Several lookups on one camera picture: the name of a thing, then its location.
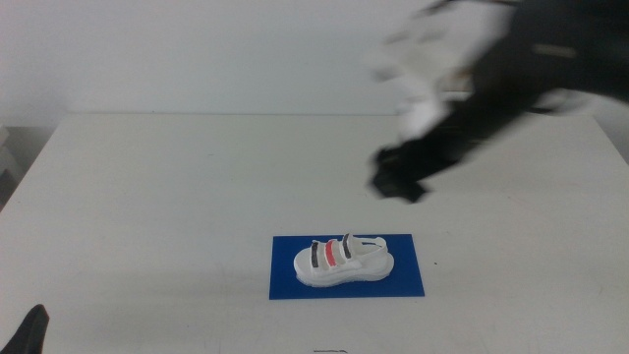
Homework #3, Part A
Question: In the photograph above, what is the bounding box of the white strapped sandal shoe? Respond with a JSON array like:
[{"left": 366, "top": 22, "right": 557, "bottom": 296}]
[{"left": 293, "top": 232, "right": 396, "bottom": 288}]

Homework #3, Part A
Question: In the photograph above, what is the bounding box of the blue rectangular mat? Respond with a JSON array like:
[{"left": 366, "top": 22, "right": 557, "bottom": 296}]
[{"left": 268, "top": 233, "right": 427, "bottom": 301}]

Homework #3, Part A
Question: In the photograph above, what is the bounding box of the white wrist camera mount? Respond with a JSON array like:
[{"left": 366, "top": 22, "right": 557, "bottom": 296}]
[{"left": 366, "top": 3, "right": 512, "bottom": 142}]

